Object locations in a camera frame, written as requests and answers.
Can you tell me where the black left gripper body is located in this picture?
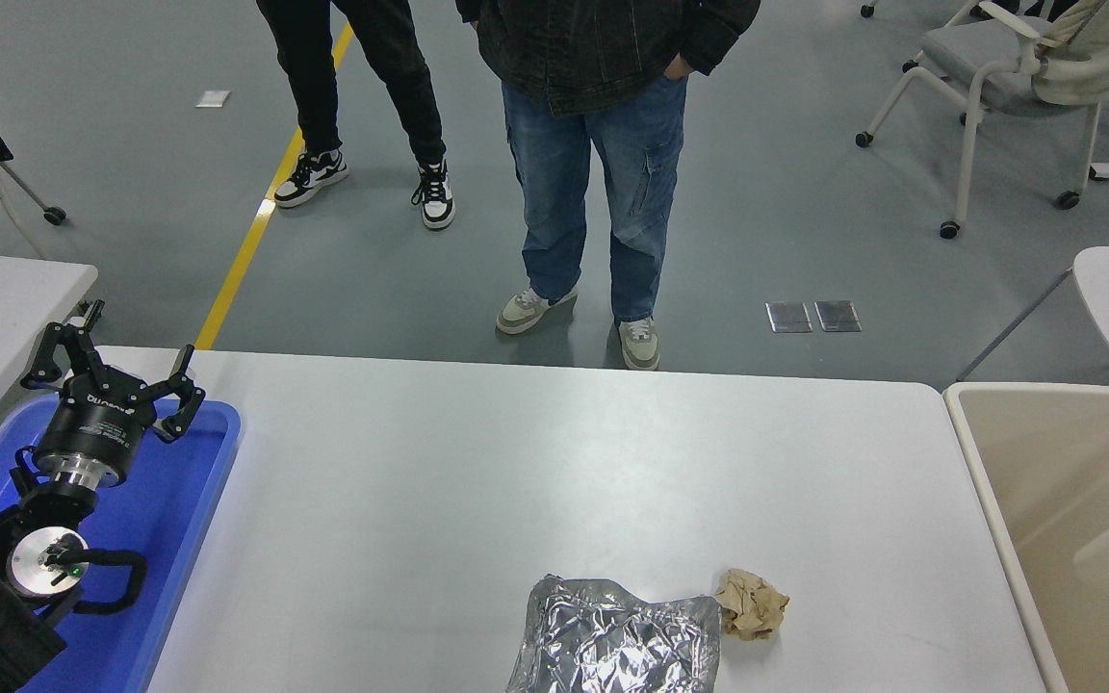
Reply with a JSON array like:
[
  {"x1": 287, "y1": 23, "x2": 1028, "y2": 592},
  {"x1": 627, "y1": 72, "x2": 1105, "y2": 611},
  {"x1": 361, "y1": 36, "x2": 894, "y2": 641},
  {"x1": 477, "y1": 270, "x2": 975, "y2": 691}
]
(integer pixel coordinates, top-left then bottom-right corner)
[{"x1": 33, "y1": 375, "x2": 159, "y2": 475}]

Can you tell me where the tan paper ball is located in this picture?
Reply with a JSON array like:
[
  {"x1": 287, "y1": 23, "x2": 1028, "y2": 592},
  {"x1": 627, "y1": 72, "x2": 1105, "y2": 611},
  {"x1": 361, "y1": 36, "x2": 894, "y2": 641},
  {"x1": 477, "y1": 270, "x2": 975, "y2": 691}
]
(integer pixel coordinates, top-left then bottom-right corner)
[{"x1": 714, "y1": 568, "x2": 791, "y2": 642}]

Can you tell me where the silver foil tray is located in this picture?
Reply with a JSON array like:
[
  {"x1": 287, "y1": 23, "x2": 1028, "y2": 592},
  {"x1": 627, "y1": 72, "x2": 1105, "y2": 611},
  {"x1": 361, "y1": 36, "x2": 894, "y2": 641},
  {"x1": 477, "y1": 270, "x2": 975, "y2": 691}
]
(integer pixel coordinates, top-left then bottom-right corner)
[{"x1": 503, "y1": 573, "x2": 724, "y2": 693}]

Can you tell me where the blue plastic tray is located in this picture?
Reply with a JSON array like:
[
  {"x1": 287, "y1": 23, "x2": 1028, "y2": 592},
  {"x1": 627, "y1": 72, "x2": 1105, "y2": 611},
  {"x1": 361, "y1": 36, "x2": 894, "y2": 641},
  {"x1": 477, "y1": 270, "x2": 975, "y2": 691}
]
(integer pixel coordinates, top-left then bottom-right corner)
[{"x1": 0, "y1": 395, "x2": 243, "y2": 693}]

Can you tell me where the large pale plastic bin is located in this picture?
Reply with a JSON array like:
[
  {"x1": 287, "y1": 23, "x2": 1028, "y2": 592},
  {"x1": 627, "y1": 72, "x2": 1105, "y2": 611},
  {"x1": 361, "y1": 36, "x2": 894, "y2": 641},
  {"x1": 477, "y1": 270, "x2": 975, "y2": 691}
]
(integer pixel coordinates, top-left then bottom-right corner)
[{"x1": 942, "y1": 381, "x2": 1109, "y2": 693}]

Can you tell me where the person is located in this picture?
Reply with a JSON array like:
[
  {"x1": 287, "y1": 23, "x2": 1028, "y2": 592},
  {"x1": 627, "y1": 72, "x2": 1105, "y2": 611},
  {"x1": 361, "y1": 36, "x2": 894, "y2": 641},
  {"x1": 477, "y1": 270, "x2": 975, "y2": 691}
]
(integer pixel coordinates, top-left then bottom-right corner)
[
  {"x1": 254, "y1": 0, "x2": 457, "y2": 231},
  {"x1": 456, "y1": 0, "x2": 763, "y2": 372}
]

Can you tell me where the silver floor socket plate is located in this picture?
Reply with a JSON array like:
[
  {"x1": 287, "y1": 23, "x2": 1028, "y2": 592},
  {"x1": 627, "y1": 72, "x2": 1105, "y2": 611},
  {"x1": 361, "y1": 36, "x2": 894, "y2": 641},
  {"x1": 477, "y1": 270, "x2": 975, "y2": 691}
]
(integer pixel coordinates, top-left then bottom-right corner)
[
  {"x1": 766, "y1": 301, "x2": 813, "y2": 334},
  {"x1": 814, "y1": 300, "x2": 862, "y2": 333}
]

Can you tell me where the white wheeled chair leg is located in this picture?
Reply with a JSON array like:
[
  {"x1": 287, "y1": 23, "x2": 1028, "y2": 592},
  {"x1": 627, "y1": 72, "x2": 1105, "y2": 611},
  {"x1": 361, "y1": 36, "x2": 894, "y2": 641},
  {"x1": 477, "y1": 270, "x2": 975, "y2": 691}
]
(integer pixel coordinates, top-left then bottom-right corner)
[{"x1": 860, "y1": 0, "x2": 984, "y2": 74}]

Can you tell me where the white frame grey seat chair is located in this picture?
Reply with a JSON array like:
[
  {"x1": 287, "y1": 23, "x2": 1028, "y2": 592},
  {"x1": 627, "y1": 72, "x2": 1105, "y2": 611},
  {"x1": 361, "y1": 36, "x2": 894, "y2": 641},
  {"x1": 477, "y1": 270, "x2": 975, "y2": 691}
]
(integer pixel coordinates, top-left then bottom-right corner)
[{"x1": 853, "y1": 0, "x2": 1109, "y2": 240}]

